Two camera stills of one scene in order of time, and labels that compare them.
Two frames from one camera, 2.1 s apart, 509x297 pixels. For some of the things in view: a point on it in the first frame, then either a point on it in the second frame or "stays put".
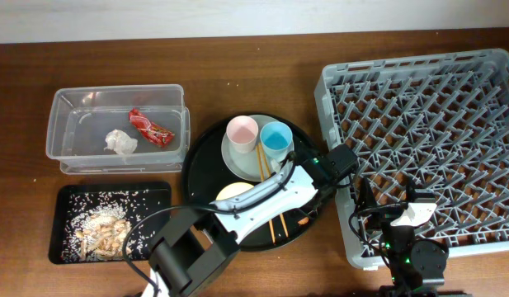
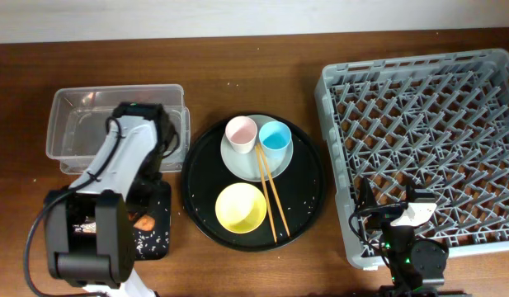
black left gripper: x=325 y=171 → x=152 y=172
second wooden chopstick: x=270 y=175 stays put
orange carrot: x=303 y=221 → x=145 y=223
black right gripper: x=367 y=205 stays put
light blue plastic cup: x=277 y=140 stays put
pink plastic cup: x=242 y=131 stays put
